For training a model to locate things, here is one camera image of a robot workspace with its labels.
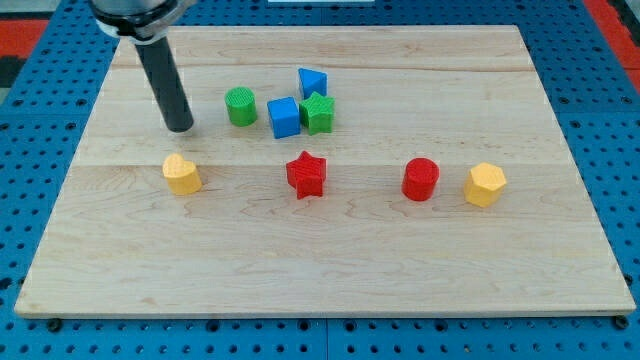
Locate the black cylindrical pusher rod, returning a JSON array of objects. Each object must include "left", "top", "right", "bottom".
[{"left": 135, "top": 37, "right": 194, "bottom": 133}]

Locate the blue cube block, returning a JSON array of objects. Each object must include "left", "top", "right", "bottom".
[{"left": 267, "top": 97, "right": 300, "bottom": 139}]

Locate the green cylinder block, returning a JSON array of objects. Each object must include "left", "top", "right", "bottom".
[{"left": 224, "top": 87, "right": 257, "bottom": 127}]

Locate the yellow heart block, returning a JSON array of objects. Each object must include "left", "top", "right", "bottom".
[{"left": 162, "top": 153, "right": 203, "bottom": 195}]

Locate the blue triangle block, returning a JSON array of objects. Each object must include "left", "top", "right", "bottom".
[{"left": 298, "top": 68, "right": 328, "bottom": 99}]

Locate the green star block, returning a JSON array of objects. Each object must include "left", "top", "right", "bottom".
[{"left": 299, "top": 92, "right": 335, "bottom": 135}]

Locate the red star block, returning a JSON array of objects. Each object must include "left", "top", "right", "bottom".
[{"left": 286, "top": 151, "right": 327, "bottom": 199}]

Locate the wooden board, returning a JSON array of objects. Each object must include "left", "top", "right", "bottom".
[{"left": 15, "top": 25, "right": 636, "bottom": 319}]

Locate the red cylinder block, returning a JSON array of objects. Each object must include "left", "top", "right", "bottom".
[{"left": 401, "top": 158, "right": 440, "bottom": 201}]

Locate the yellow hexagon block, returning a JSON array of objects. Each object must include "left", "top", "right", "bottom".
[{"left": 463, "top": 162, "right": 507, "bottom": 208}]

